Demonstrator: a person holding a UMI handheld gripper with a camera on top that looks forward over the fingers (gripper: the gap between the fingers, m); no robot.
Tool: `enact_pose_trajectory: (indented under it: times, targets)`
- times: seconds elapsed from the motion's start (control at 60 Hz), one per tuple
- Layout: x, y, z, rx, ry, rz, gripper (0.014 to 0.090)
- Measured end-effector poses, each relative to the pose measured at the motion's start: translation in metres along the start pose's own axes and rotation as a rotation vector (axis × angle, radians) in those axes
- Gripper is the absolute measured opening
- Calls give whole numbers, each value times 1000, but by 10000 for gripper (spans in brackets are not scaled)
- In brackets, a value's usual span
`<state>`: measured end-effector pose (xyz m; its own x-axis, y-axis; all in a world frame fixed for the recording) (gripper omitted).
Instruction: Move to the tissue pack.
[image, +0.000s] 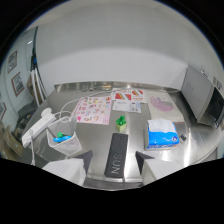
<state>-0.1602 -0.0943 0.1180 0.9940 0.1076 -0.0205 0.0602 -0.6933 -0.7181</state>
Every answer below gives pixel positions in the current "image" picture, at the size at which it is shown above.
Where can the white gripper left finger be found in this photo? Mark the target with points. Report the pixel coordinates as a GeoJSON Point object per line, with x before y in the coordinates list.
{"type": "Point", "coordinates": [68, 169]}

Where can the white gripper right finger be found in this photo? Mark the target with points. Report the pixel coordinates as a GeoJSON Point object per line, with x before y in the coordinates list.
{"type": "Point", "coordinates": [154, 167]}

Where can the blue tissue pack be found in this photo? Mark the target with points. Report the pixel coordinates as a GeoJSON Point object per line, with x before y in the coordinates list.
{"type": "Point", "coordinates": [161, 134]}

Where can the blue marker pen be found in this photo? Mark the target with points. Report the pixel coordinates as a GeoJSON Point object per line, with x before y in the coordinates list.
{"type": "Point", "coordinates": [62, 138]}

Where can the green small object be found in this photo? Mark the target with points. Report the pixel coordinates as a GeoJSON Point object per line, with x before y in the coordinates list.
{"type": "Point", "coordinates": [60, 134]}

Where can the black rectangular case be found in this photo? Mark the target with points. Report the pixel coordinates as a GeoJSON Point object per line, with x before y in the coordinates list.
{"type": "Point", "coordinates": [116, 154]}

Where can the small black clip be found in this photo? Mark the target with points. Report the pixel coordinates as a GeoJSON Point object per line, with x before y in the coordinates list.
{"type": "Point", "coordinates": [183, 136]}

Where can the white power strip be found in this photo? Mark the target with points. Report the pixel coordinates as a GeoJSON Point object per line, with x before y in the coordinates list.
{"type": "Point", "coordinates": [37, 126]}

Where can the green toy block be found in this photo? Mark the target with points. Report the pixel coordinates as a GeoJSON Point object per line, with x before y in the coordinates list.
{"type": "Point", "coordinates": [121, 123]}

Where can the purple pattern sheet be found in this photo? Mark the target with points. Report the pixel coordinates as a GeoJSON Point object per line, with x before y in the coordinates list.
{"type": "Point", "coordinates": [164, 106]}

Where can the cardboard box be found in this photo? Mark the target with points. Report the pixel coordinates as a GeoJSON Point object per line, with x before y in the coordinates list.
{"type": "Point", "coordinates": [9, 143]}

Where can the pink sticker sheet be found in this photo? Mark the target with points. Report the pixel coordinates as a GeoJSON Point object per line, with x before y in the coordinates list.
{"type": "Point", "coordinates": [93, 109]}

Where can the white printed sheet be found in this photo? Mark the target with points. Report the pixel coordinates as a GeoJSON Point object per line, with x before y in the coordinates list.
{"type": "Point", "coordinates": [127, 106]}

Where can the red sticker sheet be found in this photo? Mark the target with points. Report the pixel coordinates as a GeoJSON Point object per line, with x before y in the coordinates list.
{"type": "Point", "coordinates": [129, 95]}

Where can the grey microwave oven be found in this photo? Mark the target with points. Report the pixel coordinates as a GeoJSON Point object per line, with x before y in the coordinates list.
{"type": "Point", "coordinates": [204, 99]}

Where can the white rack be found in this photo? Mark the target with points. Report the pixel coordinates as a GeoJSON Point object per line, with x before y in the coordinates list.
{"type": "Point", "coordinates": [36, 85]}

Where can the framed wall picture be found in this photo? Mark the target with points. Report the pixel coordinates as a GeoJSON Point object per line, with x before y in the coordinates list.
{"type": "Point", "coordinates": [12, 61]}
{"type": "Point", "coordinates": [17, 83]}

